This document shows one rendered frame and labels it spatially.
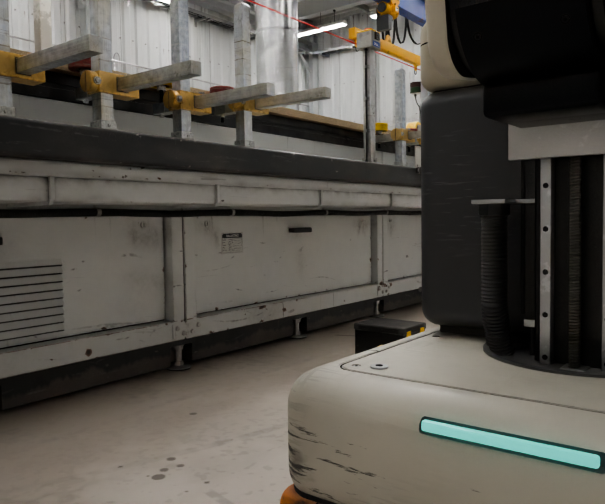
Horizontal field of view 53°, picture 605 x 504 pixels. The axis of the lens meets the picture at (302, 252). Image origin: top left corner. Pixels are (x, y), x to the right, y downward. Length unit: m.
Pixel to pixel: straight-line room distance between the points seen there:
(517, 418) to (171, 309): 1.45
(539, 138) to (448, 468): 0.44
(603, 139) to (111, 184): 1.13
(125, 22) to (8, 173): 9.68
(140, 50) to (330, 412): 10.51
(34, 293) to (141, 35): 9.64
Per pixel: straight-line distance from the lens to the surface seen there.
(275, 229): 2.37
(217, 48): 12.44
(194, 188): 1.76
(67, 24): 10.43
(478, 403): 0.71
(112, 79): 1.59
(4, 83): 1.45
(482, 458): 0.70
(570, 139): 0.88
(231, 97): 1.65
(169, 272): 1.97
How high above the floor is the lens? 0.48
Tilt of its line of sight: 3 degrees down
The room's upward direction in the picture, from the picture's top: 1 degrees counter-clockwise
